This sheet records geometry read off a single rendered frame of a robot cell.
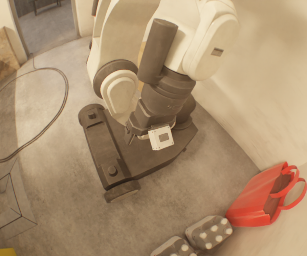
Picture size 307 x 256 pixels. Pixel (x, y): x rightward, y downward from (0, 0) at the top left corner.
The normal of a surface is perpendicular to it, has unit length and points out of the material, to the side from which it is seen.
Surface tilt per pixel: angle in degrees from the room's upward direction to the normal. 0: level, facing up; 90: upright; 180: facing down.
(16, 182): 11
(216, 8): 40
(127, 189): 18
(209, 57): 90
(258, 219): 82
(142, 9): 115
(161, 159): 0
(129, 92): 90
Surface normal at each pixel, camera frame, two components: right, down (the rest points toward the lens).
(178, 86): 0.28, 0.16
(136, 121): 0.29, -0.59
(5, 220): 0.04, -0.61
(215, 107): -0.80, 0.46
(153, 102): -0.53, 0.56
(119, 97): 0.47, 0.77
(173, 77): -0.21, 0.74
